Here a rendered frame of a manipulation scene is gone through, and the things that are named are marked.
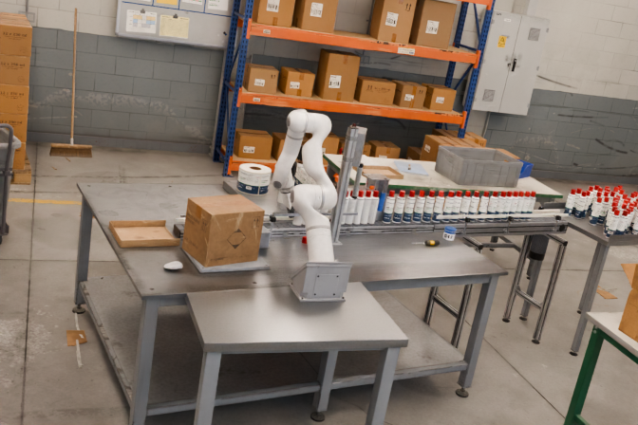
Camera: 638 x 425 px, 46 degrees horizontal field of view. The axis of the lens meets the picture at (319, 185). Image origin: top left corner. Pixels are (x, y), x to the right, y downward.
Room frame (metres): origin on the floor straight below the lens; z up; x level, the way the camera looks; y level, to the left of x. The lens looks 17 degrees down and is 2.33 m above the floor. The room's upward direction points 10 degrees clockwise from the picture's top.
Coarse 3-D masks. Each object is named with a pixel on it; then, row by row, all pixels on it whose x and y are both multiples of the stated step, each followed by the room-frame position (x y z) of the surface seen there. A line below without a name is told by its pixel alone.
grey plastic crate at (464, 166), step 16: (448, 160) 5.97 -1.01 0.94; (464, 160) 5.79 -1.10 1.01; (480, 160) 5.86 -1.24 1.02; (496, 160) 6.36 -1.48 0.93; (512, 160) 6.17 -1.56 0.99; (448, 176) 5.93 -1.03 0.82; (464, 176) 5.81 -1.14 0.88; (480, 176) 5.88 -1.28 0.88; (496, 176) 5.94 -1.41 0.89; (512, 176) 6.01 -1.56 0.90
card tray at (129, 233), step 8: (112, 224) 3.61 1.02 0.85; (120, 224) 3.63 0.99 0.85; (128, 224) 3.65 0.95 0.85; (136, 224) 3.67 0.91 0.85; (144, 224) 3.69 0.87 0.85; (152, 224) 3.72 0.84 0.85; (160, 224) 3.74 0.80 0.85; (112, 232) 3.53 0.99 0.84; (120, 232) 3.55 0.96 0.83; (128, 232) 3.57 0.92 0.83; (136, 232) 3.59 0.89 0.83; (144, 232) 3.61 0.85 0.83; (152, 232) 3.63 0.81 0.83; (160, 232) 3.65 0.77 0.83; (168, 232) 3.67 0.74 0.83; (120, 240) 3.40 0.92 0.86; (128, 240) 3.40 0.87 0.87; (136, 240) 3.42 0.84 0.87; (144, 240) 3.44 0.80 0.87; (152, 240) 3.46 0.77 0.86; (160, 240) 3.48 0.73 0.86; (168, 240) 3.50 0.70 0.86; (176, 240) 3.52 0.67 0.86
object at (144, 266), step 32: (96, 192) 4.10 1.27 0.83; (128, 192) 4.20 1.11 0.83; (160, 192) 4.30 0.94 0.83; (192, 192) 4.40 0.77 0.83; (224, 192) 4.51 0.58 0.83; (128, 256) 3.29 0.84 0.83; (160, 256) 3.36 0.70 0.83; (288, 256) 3.64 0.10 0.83; (352, 256) 3.80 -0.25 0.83; (384, 256) 3.88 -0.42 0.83; (416, 256) 3.97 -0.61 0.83; (448, 256) 4.06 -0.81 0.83; (480, 256) 4.15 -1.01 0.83; (160, 288) 3.02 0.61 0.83; (192, 288) 3.07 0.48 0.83; (224, 288) 3.13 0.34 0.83
